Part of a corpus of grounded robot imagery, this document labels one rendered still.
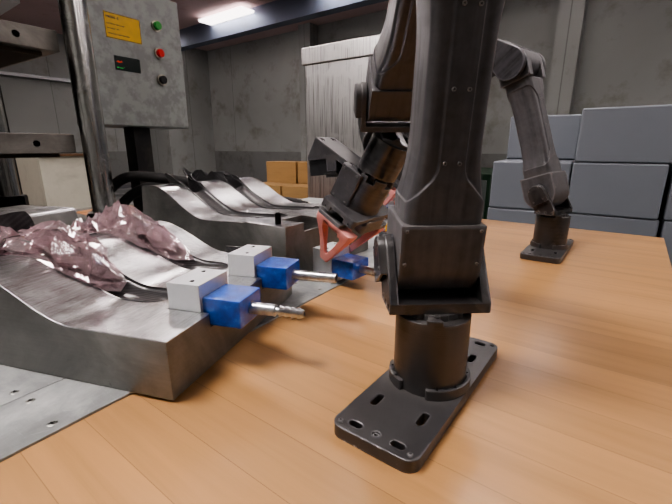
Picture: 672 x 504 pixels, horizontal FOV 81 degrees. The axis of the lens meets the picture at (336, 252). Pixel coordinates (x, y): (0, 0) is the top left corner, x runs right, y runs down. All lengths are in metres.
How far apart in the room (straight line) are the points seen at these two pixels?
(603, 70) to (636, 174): 4.51
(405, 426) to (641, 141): 2.18
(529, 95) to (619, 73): 5.90
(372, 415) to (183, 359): 0.17
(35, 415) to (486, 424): 0.36
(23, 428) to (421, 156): 0.36
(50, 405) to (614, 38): 6.83
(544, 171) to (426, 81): 0.61
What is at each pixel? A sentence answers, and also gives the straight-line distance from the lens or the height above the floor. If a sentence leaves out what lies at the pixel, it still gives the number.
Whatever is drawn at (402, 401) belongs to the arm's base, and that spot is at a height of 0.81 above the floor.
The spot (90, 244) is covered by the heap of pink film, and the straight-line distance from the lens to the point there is 0.52.
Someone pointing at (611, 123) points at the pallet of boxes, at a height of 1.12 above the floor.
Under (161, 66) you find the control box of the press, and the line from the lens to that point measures 1.54.
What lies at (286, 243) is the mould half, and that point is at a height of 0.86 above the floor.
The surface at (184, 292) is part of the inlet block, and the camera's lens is 0.40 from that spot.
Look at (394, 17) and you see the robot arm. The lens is 0.44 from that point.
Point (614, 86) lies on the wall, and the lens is 6.78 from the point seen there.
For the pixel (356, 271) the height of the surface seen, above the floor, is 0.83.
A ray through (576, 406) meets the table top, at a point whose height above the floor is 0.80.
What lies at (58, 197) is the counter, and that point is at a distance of 7.86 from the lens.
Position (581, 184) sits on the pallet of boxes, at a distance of 2.40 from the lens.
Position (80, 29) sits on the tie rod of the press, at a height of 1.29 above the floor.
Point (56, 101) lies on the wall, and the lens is 10.93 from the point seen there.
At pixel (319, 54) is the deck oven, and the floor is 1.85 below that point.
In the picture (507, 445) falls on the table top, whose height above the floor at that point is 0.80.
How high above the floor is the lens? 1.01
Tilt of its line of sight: 15 degrees down
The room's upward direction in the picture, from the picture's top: straight up
